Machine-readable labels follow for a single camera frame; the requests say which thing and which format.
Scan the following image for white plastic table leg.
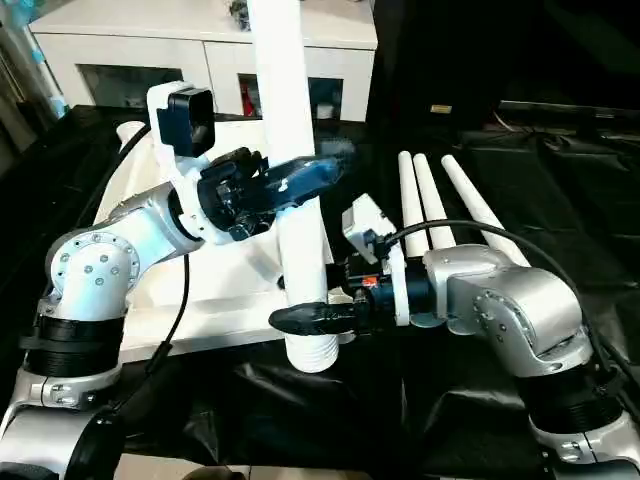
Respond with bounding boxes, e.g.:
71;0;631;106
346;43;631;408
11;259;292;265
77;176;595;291
244;0;342;374
440;154;531;269
397;151;429;259
412;152;459;251

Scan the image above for white plastic table top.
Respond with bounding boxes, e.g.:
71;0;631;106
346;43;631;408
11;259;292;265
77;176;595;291
94;112;361;359

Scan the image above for black glossy mat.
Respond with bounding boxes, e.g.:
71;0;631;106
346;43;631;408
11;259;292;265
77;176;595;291
0;102;640;474

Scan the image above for white sideboard cabinet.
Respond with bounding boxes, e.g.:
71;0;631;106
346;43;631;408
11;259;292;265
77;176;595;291
28;0;379;124

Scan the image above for bag of black parts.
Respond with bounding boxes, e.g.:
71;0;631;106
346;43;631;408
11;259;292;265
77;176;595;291
227;0;254;31

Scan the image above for white pole with blue ribbon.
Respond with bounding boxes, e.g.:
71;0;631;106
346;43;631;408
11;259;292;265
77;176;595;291
24;37;71;119

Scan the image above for long black bar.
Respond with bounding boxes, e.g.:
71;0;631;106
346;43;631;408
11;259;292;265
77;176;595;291
497;98;640;121

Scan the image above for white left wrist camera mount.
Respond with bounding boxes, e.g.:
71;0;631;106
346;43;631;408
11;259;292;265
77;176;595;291
146;82;236;247

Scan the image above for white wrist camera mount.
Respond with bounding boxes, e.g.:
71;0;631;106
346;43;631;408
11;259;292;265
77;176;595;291
341;193;417;329
146;82;236;247

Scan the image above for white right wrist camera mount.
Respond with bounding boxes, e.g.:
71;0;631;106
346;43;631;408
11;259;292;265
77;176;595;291
341;193;417;329

